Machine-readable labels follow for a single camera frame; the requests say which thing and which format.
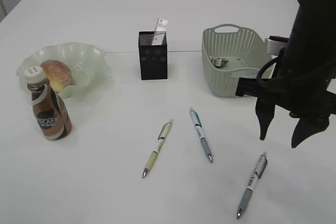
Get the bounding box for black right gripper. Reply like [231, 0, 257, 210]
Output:
[236, 48, 335, 148]

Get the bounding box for grey white ballpoint pen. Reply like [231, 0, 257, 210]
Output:
[236, 152, 268, 219]

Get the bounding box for paper ball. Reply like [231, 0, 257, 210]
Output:
[209, 57, 222, 68]
[220, 58, 228, 67]

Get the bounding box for clear plastic ruler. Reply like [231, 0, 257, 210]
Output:
[152, 18, 168, 46]

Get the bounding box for golden sugared bread roll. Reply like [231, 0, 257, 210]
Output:
[40, 60, 72, 93]

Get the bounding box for brown Nescafe coffee bottle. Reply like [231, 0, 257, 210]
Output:
[24, 66, 72, 140]

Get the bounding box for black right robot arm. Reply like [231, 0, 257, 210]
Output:
[236, 0, 335, 148]

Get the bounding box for green plastic woven basket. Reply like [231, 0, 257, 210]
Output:
[202, 24, 272, 98]

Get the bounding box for blue grey ballpoint pen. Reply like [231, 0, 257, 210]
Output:
[189, 108, 214, 163]

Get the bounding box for cream green ballpoint pen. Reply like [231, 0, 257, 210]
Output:
[142, 120, 173, 178]

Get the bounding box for black square pen holder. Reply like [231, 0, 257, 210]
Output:
[138, 31, 168, 80]

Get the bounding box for pale green wavy glass plate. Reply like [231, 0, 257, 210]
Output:
[16, 42, 110, 99]

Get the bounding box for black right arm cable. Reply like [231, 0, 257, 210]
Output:
[256, 60, 278, 88]

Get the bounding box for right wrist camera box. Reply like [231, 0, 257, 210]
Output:
[265, 36, 289, 56]

